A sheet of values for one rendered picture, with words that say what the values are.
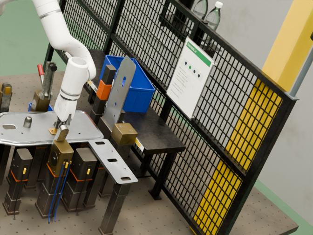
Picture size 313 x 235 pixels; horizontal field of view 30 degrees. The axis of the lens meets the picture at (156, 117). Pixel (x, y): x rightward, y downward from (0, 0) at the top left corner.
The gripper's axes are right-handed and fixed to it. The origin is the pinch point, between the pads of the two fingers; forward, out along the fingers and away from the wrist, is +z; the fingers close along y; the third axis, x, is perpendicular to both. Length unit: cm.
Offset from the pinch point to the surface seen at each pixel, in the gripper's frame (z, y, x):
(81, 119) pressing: 3.0, -8.1, 14.7
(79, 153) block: 4.9, 12.9, 4.6
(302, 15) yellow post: -79, 45, 58
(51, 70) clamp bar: -14.7, -20.7, 0.6
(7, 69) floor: 103, -221, 72
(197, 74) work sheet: -32, 9, 54
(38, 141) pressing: 3.1, 5.6, -11.2
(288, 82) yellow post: -52, 48, 64
